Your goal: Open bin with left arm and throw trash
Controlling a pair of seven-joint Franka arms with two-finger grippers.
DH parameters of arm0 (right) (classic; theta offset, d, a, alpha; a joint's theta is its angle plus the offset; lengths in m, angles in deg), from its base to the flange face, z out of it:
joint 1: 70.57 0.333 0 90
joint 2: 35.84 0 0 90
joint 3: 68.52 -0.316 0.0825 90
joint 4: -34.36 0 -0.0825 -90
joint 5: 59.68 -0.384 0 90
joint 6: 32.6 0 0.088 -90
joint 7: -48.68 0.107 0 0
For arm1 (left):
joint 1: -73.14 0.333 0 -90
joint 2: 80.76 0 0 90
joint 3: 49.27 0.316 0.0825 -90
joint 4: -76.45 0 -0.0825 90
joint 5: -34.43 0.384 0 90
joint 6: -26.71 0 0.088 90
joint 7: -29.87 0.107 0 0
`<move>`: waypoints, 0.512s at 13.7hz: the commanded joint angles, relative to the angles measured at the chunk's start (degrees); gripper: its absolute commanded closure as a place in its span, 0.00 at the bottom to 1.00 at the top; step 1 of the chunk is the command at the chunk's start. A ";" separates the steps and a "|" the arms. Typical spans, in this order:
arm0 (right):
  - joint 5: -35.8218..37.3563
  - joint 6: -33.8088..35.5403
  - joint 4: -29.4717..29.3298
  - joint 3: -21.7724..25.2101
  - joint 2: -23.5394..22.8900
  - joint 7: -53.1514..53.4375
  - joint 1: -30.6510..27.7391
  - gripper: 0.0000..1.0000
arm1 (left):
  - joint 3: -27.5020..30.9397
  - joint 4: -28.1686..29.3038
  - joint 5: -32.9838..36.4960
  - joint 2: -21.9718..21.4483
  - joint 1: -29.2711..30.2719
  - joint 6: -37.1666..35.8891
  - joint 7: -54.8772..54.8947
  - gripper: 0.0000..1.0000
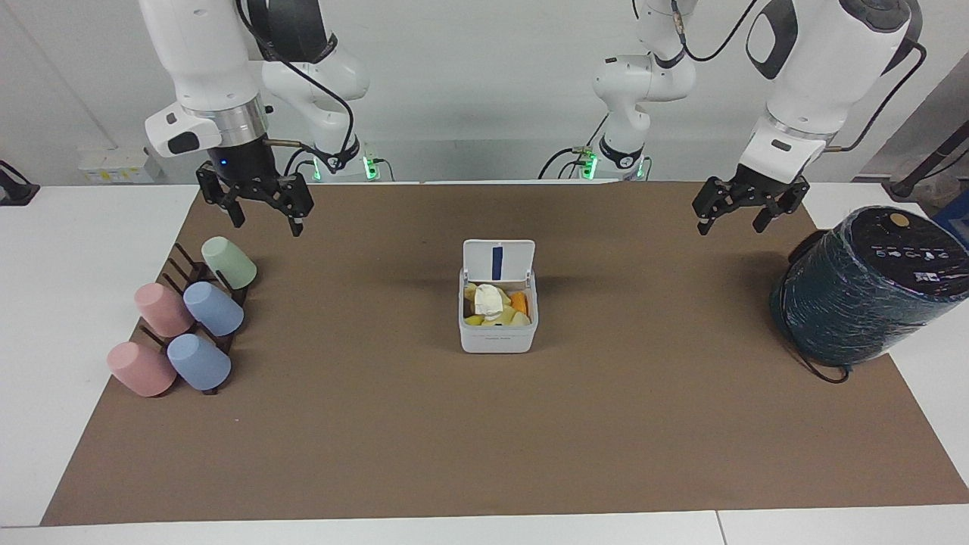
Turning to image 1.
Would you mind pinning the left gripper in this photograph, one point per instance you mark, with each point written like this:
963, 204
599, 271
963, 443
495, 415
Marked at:
764, 189

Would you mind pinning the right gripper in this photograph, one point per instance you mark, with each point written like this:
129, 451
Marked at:
246, 166

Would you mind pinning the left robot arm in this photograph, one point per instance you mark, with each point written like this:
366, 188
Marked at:
817, 68

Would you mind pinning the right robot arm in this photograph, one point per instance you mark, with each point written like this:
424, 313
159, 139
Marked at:
200, 53

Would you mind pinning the green plastic cup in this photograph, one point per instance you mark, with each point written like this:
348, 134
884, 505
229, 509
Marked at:
231, 261

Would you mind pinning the dark wooden cup rack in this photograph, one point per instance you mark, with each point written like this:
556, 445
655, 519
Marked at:
198, 271

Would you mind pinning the blue plastic cup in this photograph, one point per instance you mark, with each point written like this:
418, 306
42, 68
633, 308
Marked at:
214, 308
198, 363

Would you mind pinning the dark wrapped rice cooker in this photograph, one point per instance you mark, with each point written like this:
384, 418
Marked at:
863, 295

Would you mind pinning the pink plastic cup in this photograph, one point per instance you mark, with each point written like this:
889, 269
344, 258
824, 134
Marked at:
160, 310
140, 369

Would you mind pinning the black stand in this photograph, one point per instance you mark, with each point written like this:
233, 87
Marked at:
931, 163
15, 189

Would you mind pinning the yellow peel piece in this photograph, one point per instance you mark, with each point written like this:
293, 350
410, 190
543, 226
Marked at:
474, 320

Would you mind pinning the orange peel piece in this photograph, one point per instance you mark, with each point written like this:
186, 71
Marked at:
519, 303

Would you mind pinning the small white lidded box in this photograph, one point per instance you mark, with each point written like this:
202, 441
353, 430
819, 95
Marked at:
496, 341

